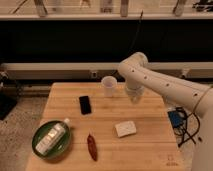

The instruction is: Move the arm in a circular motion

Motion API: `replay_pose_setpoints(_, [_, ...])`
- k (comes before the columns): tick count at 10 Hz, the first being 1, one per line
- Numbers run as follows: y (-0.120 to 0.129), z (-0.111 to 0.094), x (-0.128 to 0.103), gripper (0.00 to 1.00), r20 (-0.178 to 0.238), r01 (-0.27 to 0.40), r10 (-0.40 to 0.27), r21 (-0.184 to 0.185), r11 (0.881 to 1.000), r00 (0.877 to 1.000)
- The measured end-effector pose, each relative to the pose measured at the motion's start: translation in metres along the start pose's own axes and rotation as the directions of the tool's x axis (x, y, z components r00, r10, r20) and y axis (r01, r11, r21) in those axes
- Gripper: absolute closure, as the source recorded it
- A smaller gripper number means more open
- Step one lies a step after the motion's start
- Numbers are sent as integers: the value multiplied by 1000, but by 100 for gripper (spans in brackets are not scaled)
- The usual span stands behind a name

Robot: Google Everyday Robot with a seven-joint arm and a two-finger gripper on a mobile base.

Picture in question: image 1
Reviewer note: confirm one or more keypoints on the red chili pepper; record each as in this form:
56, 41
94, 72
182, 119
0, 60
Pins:
92, 147

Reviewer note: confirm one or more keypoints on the green round bowl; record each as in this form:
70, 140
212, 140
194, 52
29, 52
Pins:
41, 136

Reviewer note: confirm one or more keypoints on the blue box on floor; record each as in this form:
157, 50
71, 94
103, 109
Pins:
175, 118

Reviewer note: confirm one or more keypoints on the black object at left edge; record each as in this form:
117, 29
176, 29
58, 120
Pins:
6, 105

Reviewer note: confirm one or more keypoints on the black smartphone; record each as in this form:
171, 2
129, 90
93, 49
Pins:
85, 105

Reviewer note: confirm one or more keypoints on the white rectangular sponge block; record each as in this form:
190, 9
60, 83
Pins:
125, 128

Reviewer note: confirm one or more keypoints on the white wall outlet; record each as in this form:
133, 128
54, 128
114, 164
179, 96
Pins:
94, 74

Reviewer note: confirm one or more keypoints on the translucent plastic cup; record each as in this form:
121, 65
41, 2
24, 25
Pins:
109, 84

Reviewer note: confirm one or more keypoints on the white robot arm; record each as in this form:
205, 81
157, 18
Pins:
195, 97

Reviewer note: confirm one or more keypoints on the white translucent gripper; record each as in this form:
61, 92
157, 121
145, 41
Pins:
134, 94

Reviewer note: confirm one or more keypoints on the white plastic bottle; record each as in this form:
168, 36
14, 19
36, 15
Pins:
52, 137

